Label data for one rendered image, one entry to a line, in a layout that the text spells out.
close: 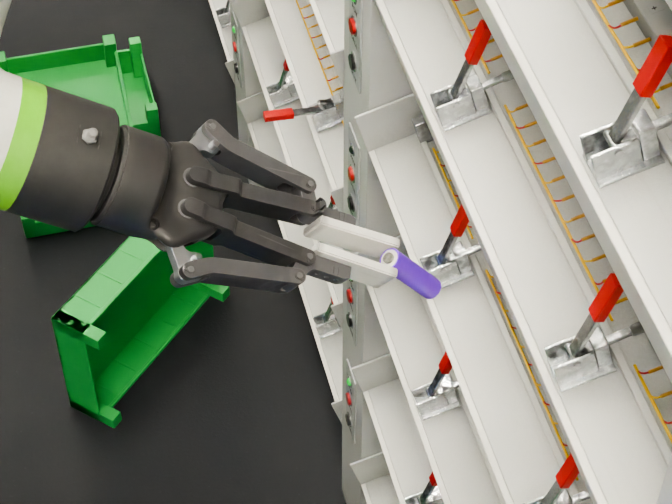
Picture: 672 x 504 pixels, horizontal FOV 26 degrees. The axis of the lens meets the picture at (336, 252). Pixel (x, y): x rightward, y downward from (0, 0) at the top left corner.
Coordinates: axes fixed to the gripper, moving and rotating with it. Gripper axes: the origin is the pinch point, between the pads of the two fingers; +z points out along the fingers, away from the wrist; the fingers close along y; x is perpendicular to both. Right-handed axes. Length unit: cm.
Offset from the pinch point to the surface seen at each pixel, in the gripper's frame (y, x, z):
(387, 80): -25.1, -13.6, 8.7
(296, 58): -50, -52, 16
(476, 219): -2.1, 7.2, 6.6
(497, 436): 9.5, -5.2, 17.7
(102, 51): -81, -117, 8
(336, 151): -34, -44, 19
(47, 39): -95, -142, 4
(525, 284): 3.9, 11.1, 8.7
